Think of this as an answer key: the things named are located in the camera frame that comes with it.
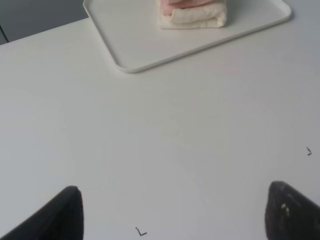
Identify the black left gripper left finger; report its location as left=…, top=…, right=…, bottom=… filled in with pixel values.
left=1, top=185, right=84, bottom=240

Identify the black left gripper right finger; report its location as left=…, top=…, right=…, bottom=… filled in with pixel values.
left=264, top=181, right=320, bottom=240

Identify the white cream towel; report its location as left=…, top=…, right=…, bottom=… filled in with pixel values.
left=156, top=0, right=228, bottom=30

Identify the pink towel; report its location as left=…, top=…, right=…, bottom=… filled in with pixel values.
left=160, top=0, right=213, bottom=16

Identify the white rectangular plastic tray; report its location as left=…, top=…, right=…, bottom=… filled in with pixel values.
left=83, top=0, right=292, bottom=73

